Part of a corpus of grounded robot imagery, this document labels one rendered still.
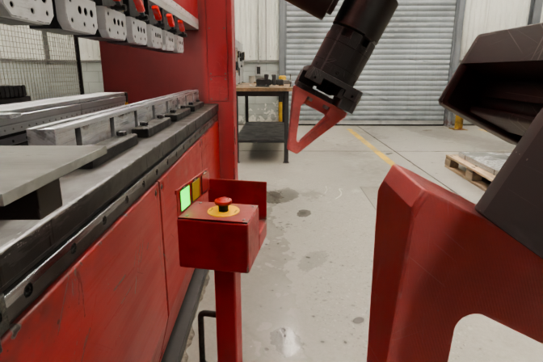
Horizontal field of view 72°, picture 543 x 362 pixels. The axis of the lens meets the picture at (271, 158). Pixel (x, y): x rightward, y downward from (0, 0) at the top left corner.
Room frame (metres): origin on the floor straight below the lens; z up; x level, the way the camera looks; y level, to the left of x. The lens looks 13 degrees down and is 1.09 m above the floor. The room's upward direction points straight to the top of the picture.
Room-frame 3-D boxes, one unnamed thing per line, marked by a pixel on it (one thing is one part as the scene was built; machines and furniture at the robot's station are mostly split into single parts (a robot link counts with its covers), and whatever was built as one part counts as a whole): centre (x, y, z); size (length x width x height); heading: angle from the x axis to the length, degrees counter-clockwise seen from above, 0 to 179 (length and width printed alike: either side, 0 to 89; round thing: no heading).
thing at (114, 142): (0.95, 0.42, 0.89); 0.30 x 0.05 x 0.03; 1
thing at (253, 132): (5.24, 0.11, 0.75); 1.80 x 0.75 x 1.50; 179
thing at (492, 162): (3.61, -2.39, 0.17); 0.99 x 0.63 x 0.05; 177
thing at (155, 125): (1.35, 0.43, 0.89); 0.30 x 0.05 x 0.03; 1
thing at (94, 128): (1.60, 0.49, 0.92); 1.67 x 0.06 x 0.10; 1
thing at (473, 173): (3.61, -2.39, 0.07); 1.20 x 0.80 x 0.14; 177
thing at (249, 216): (0.84, 0.11, 0.75); 0.20 x 0.16 x 0.18; 169
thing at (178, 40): (1.92, 0.49, 1.26); 0.15 x 0.09 x 0.17; 1
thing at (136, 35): (1.32, 0.48, 1.26); 0.15 x 0.09 x 0.17; 1
